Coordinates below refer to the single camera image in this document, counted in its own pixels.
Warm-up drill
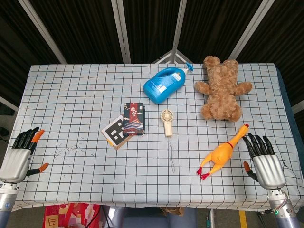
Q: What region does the cardboard black white marker card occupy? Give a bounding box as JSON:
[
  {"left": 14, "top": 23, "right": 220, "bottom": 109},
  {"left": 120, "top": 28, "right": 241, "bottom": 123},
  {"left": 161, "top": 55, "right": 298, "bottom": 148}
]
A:
[{"left": 102, "top": 114, "right": 133, "bottom": 151}]

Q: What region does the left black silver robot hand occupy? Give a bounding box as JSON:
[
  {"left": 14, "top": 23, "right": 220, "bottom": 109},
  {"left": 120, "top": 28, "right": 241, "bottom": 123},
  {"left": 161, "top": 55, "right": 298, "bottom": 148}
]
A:
[{"left": 0, "top": 126, "right": 50, "bottom": 184}]

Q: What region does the red patterned bag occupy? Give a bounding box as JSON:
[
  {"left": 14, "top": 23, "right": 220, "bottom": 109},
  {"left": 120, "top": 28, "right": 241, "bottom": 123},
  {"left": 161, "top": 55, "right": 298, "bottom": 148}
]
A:
[{"left": 42, "top": 202, "right": 102, "bottom": 228}]

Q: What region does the blue chair seat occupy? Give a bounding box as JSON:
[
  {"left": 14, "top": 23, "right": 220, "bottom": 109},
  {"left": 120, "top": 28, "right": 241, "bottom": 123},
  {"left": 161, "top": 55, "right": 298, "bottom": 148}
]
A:
[{"left": 102, "top": 206, "right": 198, "bottom": 228}]

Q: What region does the beige handheld fan with strap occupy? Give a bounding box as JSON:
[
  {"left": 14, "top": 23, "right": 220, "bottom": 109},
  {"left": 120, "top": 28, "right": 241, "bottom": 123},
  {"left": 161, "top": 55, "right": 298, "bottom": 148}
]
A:
[{"left": 160, "top": 109, "right": 177, "bottom": 173}]

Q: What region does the white black grid tablecloth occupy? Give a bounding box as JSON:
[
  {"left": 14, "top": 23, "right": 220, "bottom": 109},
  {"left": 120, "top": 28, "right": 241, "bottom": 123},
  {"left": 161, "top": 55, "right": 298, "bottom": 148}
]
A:
[{"left": 0, "top": 62, "right": 304, "bottom": 213}]

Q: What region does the yellow rubber chicken toy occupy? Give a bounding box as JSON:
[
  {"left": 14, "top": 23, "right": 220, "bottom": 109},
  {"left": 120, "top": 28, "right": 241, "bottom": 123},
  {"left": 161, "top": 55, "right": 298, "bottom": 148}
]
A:
[{"left": 196, "top": 123, "right": 250, "bottom": 180}]

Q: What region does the white triangular partition foot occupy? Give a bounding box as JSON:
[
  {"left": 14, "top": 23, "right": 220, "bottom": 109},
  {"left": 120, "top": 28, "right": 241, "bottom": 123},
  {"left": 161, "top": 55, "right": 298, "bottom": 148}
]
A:
[{"left": 152, "top": 49, "right": 191, "bottom": 64}]

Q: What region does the brown teddy bear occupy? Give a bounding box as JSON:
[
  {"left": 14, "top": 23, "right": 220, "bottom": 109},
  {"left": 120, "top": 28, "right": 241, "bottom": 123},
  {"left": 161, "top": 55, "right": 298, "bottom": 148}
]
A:
[{"left": 194, "top": 56, "right": 253, "bottom": 122}]

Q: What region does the blue detergent pump bottle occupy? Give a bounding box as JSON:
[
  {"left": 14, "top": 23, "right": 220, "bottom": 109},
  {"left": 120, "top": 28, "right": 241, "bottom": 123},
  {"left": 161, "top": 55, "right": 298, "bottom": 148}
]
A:
[{"left": 142, "top": 61, "right": 194, "bottom": 105}]

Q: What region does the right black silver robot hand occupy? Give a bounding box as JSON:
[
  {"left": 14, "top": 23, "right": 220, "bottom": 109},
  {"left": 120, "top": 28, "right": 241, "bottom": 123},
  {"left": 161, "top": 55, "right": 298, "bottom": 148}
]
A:
[{"left": 242, "top": 133, "right": 287, "bottom": 190}]

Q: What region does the dark printed palace box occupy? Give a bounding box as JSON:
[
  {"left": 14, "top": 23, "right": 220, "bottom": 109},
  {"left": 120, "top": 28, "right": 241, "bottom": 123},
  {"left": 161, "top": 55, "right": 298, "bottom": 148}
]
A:
[{"left": 122, "top": 102, "right": 146, "bottom": 137}]

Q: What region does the white partition post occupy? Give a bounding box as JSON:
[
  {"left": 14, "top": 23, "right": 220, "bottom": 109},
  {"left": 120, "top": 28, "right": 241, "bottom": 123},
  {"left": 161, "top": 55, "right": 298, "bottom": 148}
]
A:
[
  {"left": 18, "top": 0, "right": 68, "bottom": 65},
  {"left": 0, "top": 95, "right": 19, "bottom": 112},
  {"left": 228, "top": 0, "right": 270, "bottom": 60},
  {"left": 111, "top": 0, "right": 132, "bottom": 64},
  {"left": 171, "top": 0, "right": 188, "bottom": 52},
  {"left": 291, "top": 99, "right": 304, "bottom": 114}
]

